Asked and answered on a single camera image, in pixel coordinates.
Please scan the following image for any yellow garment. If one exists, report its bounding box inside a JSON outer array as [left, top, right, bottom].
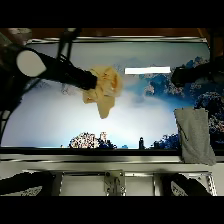
[[81, 64, 125, 120]]

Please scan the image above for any grey garment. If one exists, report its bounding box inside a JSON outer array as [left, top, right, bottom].
[[173, 106, 217, 167]]

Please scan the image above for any silver frame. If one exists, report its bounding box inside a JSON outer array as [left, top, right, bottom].
[[0, 35, 224, 197]]

